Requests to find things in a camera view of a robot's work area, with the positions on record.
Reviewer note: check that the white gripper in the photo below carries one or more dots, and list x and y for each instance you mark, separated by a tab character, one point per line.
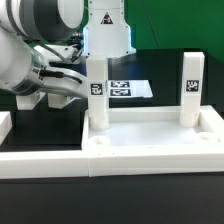
63	82

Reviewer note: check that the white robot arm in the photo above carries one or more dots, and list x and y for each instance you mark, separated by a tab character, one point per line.
23	70

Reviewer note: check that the fiducial marker sheet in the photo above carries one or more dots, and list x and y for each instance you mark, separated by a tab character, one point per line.
129	89

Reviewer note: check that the white block at left edge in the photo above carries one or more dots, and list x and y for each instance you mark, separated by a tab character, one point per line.
5	125

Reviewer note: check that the white L-shaped guide fence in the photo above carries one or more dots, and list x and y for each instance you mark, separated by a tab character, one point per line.
203	157

